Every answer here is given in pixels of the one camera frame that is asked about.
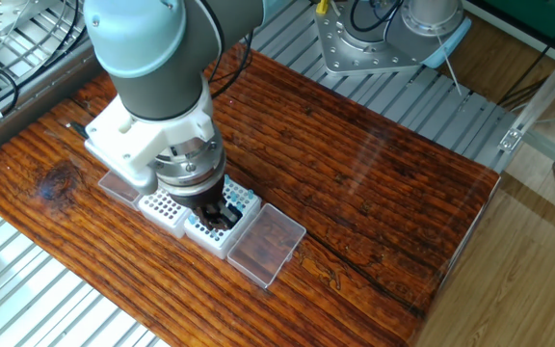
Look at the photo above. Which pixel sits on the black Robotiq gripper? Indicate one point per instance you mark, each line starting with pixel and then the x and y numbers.
pixel 200 200

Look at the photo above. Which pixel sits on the silver wrist flange coupling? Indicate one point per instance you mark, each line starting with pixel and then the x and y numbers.
pixel 195 168

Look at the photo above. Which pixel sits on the aluminium frame post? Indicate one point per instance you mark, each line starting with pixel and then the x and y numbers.
pixel 552 89

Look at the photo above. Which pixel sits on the aluminium corner bracket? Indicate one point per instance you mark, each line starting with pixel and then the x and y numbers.
pixel 510 140

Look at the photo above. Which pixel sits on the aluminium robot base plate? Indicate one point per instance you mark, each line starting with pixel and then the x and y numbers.
pixel 350 58

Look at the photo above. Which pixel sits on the blue pipette tip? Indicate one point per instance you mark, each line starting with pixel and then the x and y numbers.
pixel 240 207
pixel 192 219
pixel 250 194
pixel 234 196
pixel 227 179

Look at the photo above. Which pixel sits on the yellow plastic clip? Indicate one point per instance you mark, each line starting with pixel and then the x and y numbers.
pixel 322 7

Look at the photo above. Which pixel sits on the aluminium plate with holes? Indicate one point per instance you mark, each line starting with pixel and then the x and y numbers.
pixel 3 14

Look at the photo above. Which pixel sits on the clear plastic rack lid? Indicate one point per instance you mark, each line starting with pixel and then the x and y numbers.
pixel 265 246
pixel 116 188

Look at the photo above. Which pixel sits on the glossy brown wooden board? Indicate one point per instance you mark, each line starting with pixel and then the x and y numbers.
pixel 330 168

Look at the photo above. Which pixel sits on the white perforated pipette tip rack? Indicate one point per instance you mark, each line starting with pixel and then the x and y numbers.
pixel 219 246
pixel 162 212

